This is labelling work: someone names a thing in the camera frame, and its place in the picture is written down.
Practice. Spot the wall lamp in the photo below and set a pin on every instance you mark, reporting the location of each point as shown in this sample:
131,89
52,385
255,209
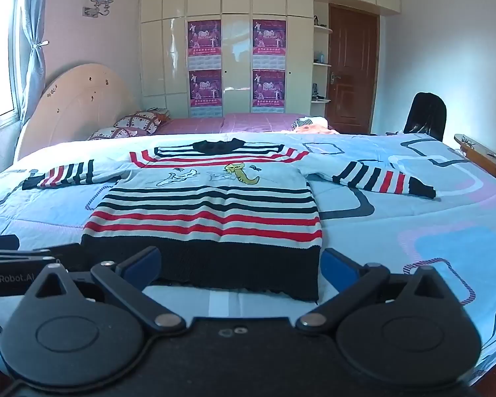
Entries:
99,0

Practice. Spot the purple wall poster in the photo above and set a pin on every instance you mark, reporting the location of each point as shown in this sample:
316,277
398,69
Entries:
268,91
205,93
204,43
269,43

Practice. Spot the blue shelf item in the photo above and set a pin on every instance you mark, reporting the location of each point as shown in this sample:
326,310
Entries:
320,58

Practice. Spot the brown wooden door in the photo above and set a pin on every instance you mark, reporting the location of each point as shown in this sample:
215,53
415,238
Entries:
351,70

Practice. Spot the orange cloth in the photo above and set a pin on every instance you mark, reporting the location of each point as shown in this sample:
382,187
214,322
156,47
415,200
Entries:
316,130

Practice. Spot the blue curtain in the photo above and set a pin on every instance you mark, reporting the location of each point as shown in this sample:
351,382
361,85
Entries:
33,16

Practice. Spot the cream rounded headboard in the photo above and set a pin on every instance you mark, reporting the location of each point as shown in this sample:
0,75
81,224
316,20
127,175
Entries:
74,107

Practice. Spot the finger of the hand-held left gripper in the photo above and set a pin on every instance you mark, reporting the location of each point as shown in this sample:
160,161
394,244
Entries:
68,256

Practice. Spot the heart patterned pillow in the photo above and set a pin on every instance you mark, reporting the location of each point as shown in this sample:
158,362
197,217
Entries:
115,133
140,120

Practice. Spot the black chair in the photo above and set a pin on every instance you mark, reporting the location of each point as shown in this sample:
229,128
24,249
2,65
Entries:
425,115

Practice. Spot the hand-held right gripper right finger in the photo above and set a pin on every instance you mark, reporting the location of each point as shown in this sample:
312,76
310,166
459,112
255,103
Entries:
339,266

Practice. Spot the cream glossy wardrobe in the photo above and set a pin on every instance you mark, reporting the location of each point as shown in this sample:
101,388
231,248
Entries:
235,49

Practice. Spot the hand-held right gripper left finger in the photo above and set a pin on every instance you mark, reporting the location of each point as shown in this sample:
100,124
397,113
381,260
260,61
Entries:
142,264

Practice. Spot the cream corner shelf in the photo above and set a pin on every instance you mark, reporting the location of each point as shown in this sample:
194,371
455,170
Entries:
322,29

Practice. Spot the striped knit sweater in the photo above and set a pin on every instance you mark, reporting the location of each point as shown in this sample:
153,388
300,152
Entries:
206,198

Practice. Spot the wooden side furniture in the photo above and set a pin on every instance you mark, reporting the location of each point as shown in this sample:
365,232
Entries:
479,155

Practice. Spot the blue patterned blanket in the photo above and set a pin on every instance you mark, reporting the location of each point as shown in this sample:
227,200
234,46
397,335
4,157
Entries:
396,223

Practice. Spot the pink bed sheet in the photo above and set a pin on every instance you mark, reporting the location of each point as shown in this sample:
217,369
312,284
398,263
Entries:
231,124

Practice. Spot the curtain tieback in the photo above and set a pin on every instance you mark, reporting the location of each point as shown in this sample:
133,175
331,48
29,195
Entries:
39,44

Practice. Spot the small striped garment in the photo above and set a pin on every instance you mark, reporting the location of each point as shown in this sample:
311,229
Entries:
302,123

